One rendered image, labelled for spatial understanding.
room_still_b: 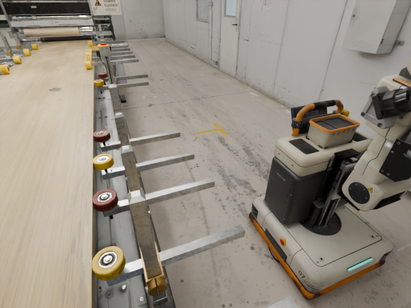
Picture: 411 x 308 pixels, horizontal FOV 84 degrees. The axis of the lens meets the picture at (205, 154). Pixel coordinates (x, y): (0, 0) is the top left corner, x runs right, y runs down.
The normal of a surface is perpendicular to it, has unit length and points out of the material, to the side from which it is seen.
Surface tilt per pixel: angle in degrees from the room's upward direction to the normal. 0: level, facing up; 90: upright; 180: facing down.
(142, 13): 90
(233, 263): 0
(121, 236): 0
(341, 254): 0
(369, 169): 90
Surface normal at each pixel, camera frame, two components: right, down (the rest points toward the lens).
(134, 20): 0.37, 0.51
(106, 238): 0.00, -0.83
